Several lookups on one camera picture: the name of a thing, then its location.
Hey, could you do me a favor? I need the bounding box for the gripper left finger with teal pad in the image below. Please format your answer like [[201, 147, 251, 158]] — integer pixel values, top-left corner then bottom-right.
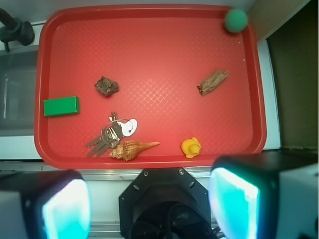
[[0, 170, 92, 239]]

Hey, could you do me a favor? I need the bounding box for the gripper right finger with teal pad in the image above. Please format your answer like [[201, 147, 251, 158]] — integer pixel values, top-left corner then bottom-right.
[[208, 151, 319, 239]]

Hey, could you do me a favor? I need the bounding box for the green rectangular block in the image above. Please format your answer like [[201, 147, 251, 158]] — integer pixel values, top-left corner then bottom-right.
[[43, 96, 80, 117]]

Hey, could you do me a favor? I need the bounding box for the yellow rubber duck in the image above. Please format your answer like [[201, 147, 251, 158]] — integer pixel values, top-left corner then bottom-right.
[[181, 137, 201, 159]]

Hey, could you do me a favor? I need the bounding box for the silver key bunch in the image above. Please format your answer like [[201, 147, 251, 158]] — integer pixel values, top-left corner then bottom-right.
[[86, 112, 138, 157]]

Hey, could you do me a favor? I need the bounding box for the dark brown rock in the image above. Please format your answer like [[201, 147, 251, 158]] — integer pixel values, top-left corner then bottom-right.
[[94, 76, 120, 97]]

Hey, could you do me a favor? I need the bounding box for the red plastic tray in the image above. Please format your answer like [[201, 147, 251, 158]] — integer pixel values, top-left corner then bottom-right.
[[34, 5, 266, 169]]

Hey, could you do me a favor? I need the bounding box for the grey sink basin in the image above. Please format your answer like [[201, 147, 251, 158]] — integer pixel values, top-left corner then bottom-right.
[[0, 46, 38, 136]]

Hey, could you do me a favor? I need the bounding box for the brown cardboard box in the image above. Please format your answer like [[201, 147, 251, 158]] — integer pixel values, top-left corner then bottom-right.
[[248, 0, 319, 151]]

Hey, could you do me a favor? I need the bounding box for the dark grey faucet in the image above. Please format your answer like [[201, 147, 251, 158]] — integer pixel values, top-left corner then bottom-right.
[[0, 8, 35, 53]]

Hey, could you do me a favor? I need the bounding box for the green textured ball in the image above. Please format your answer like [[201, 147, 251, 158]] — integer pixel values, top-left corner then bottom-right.
[[224, 9, 248, 33]]

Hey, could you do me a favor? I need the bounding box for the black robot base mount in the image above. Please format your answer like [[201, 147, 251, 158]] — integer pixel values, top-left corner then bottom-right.
[[119, 168, 217, 239]]

